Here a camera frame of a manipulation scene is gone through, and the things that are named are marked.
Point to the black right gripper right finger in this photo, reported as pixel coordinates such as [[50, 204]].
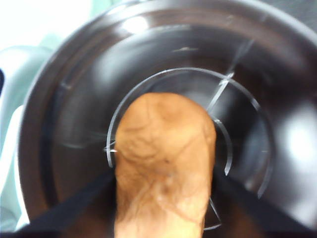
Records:
[[247, 213]]

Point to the mint green breakfast machine base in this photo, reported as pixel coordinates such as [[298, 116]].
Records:
[[7, 161]]

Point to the brown potato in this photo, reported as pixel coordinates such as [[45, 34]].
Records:
[[163, 161]]

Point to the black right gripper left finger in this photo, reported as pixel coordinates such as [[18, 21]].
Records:
[[81, 213]]

